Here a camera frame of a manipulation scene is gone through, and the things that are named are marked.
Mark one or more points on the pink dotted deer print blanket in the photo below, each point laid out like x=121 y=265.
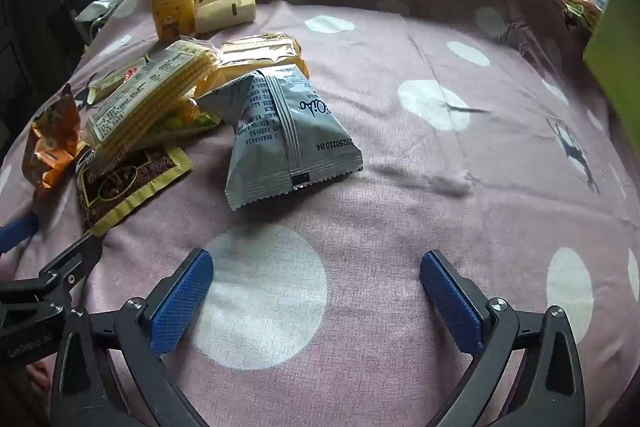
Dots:
x=400 y=187

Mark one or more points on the white plastic bag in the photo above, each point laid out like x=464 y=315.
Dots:
x=97 y=9

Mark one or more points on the yellow green snack packet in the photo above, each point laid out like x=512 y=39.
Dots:
x=195 y=122

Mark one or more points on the clear yellow cracker packet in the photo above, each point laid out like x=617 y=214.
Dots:
x=145 y=94

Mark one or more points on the green cardboard box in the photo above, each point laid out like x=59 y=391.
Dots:
x=617 y=42

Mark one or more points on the dark olive snack pouch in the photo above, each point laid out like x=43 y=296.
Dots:
x=125 y=184

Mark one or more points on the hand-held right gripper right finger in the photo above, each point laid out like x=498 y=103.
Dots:
x=450 y=302

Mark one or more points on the grey snack packet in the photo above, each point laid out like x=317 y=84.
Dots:
x=280 y=137

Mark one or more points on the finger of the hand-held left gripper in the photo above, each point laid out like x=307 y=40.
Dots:
x=15 y=232
x=75 y=259

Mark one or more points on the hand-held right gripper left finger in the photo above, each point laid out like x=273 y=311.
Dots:
x=180 y=302

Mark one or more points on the red white snack packet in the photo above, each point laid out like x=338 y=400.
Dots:
x=112 y=79

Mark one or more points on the orange snack packet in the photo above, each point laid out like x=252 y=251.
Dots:
x=50 y=142

